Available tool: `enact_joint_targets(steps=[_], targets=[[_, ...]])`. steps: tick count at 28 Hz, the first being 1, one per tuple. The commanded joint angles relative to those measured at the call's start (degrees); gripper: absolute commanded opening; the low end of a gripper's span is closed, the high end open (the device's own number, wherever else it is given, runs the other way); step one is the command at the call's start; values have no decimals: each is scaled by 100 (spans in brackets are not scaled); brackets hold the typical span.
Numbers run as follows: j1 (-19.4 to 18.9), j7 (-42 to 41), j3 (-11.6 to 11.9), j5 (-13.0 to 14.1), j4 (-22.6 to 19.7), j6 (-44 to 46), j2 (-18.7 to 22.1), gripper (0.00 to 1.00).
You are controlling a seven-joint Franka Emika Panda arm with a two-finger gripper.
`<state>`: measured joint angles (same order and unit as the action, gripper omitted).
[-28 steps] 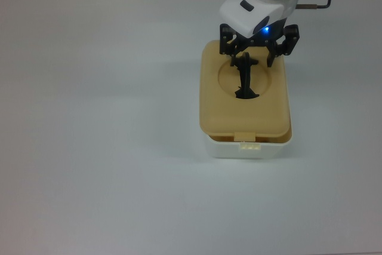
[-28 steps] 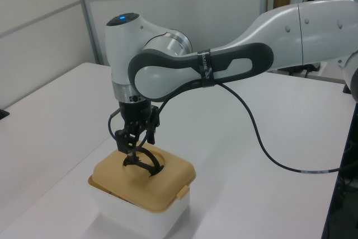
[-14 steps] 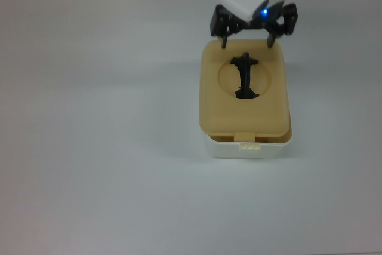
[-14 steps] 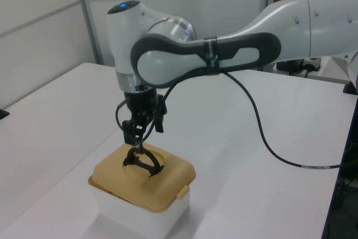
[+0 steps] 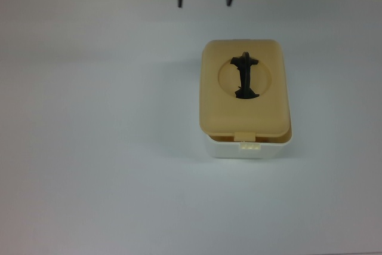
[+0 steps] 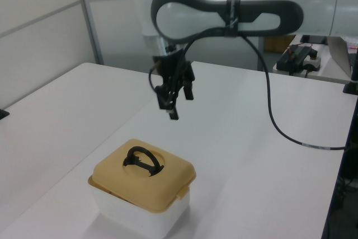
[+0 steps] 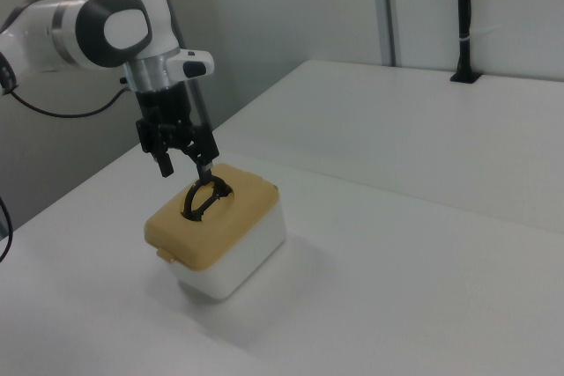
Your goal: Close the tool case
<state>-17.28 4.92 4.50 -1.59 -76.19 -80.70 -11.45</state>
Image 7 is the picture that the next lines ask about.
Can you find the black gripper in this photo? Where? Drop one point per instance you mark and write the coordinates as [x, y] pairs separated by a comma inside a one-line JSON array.
[[163, 105]]

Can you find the tan plastic case lid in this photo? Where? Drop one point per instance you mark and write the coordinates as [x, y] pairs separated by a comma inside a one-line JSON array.
[[247, 213]]

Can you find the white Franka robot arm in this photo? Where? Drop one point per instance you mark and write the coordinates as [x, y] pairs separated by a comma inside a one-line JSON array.
[[66, 28]]

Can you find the white plastic tool case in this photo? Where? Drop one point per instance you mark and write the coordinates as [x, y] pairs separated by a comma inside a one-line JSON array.
[[247, 261]]

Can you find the black pole with base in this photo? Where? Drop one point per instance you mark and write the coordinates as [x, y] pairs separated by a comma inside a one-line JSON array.
[[463, 6]]

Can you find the grey partition post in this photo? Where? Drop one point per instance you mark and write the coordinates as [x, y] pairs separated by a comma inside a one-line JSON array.
[[388, 10]]

